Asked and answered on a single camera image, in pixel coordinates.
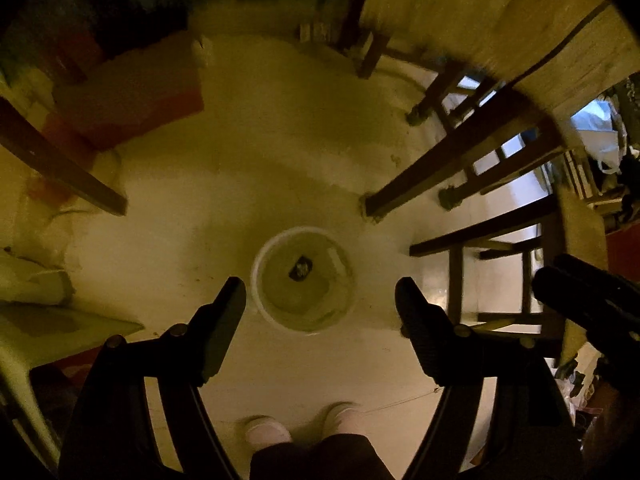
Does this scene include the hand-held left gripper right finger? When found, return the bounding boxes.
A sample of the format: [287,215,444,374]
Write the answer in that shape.
[394,276,584,480]

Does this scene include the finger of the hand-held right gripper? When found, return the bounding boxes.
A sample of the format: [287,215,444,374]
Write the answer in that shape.
[553,253,640,312]
[531,265,640,357]

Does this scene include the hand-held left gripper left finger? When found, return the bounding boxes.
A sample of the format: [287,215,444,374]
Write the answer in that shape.
[57,276,248,480]

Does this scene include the white plastic bucket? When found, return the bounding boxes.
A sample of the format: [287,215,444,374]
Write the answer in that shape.
[251,226,357,335]

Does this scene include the crumpled clear plastic bag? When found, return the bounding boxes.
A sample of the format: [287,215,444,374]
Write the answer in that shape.
[556,349,608,413]

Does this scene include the dark crumpled wrapper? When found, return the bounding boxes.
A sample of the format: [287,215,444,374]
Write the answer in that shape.
[289,255,315,281]

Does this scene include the dark wooden chair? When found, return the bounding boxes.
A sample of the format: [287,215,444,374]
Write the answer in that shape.
[409,194,568,358]
[406,60,551,211]

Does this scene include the white slipper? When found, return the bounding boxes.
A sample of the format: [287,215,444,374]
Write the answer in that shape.
[322,402,362,437]
[244,414,294,452]

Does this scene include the white blue plastic bag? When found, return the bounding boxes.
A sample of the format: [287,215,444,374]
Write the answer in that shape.
[572,99,627,175]

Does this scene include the person's dark trouser legs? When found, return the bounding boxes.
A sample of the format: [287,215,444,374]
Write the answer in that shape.
[249,433,392,480]

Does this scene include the pale green plastic chair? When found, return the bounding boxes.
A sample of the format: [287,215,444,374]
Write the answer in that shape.
[0,247,147,466]

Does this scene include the dark wooden furniture leg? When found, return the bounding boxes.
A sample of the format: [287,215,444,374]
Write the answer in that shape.
[0,96,129,217]

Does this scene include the red cardboard box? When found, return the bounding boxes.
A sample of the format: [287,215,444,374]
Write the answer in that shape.
[49,35,206,152]

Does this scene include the wooden plank table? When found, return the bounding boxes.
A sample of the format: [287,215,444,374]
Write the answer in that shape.
[345,0,632,222]

